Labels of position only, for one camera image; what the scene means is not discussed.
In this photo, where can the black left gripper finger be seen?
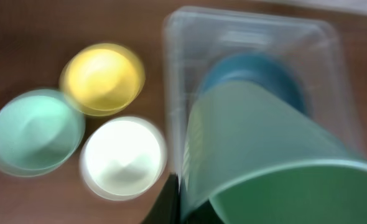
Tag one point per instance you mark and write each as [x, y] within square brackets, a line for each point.
[166, 209]

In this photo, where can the green plastic cup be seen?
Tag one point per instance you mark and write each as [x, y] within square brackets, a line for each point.
[255, 159]

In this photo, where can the large blue bowl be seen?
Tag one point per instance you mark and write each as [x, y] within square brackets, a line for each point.
[261, 69]

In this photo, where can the clear plastic storage container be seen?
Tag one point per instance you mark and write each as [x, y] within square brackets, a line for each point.
[195, 38]

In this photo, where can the white plastic bowl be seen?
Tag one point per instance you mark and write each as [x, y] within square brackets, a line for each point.
[123, 158]

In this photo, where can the yellow plastic bowl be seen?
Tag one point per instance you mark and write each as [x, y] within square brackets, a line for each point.
[102, 79]

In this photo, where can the green plastic bowl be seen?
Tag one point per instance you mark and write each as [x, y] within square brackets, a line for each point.
[39, 131]

